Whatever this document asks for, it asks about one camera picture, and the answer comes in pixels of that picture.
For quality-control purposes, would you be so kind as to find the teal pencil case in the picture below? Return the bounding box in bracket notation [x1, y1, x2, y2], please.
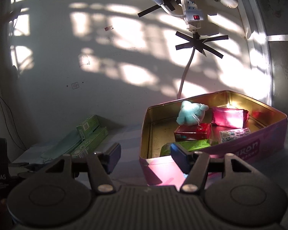
[36, 130, 82, 164]

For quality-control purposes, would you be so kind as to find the green toothpaste box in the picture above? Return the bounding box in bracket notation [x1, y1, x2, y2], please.
[76, 115, 100, 141]
[71, 127, 108, 158]

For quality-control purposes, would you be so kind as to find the patterned tissue pack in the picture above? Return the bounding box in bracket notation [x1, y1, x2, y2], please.
[219, 128, 251, 143]

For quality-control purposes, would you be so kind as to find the pink zipper pouch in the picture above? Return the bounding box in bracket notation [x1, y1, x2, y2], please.
[212, 107, 249, 129]

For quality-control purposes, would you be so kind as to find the thin black wall cable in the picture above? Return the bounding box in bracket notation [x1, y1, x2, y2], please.
[0, 76, 27, 151]

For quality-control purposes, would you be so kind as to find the black tape cross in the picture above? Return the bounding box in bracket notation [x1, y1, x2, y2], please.
[175, 31, 229, 59]

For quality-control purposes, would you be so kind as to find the white power strip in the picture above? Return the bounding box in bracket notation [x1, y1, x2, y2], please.
[180, 0, 204, 33]

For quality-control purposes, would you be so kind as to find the red small box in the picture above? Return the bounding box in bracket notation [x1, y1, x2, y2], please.
[174, 123, 211, 141]

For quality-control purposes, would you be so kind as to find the wall socket plate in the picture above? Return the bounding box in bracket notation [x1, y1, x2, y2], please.
[71, 82, 79, 89]

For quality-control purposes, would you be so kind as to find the teal plush toy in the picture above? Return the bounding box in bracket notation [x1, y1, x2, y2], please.
[176, 101, 209, 126]

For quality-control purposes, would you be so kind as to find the white power cable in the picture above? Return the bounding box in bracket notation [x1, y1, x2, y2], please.
[176, 47, 196, 100]

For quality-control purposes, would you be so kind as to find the green snack packet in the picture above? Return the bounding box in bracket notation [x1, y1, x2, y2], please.
[160, 139, 219, 157]

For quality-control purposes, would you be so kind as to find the pink macaron biscuit tin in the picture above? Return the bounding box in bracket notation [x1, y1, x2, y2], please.
[139, 90, 288, 187]

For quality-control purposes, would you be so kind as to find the green toothpaste box front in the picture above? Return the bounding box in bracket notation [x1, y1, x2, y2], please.
[71, 127, 108, 158]

